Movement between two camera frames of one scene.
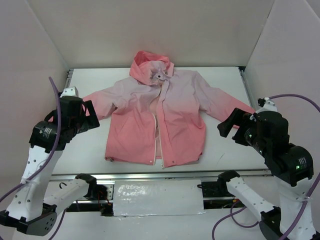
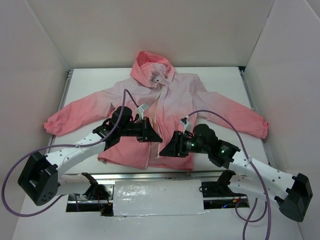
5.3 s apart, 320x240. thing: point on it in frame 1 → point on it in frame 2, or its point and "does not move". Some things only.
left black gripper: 85,118 → 145,130
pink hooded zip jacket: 157,114 does not move
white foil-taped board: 158,197 does not move
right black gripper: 236,125 → 177,143
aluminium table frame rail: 69,75 does not move
